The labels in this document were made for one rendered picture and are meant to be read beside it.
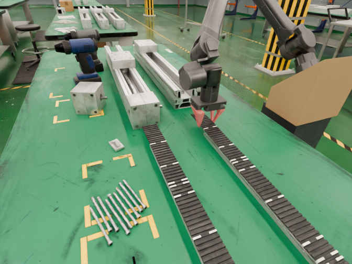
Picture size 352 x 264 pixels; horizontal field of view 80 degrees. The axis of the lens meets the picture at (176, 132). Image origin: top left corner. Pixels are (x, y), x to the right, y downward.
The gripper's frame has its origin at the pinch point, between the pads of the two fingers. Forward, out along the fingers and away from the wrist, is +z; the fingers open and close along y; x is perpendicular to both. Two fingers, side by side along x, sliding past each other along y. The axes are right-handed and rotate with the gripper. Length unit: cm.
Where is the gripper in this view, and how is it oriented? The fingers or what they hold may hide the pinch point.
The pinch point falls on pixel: (205, 122)
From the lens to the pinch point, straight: 73.0
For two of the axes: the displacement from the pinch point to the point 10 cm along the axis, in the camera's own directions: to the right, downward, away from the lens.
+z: -0.2, 8.2, 5.8
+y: -9.4, 1.9, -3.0
